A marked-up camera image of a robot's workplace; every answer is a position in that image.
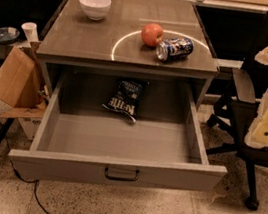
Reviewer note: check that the red apple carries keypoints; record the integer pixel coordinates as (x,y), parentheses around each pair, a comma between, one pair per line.
(152,34)

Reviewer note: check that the dark blue plate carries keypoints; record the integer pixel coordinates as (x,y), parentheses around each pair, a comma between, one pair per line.
(8,35)

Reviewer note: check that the black office chair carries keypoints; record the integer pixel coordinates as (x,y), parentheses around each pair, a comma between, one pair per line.
(237,107)

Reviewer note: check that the brown cardboard box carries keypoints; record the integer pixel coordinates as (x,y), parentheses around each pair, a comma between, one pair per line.
(19,86)

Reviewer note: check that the grey open drawer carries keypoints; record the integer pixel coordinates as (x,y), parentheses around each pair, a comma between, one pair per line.
(78,138)

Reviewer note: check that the black drawer handle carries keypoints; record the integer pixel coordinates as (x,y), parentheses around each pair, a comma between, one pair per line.
(121,175)

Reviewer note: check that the grey cabinet counter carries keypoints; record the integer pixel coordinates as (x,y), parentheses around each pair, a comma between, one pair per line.
(115,42)

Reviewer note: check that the blue soda can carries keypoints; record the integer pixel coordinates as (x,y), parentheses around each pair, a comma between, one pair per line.
(174,48)

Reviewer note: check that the white ceramic bowl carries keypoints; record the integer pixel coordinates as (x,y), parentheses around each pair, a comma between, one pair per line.
(95,9)

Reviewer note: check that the white paper cup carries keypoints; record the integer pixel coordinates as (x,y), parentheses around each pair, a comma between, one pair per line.
(30,30)

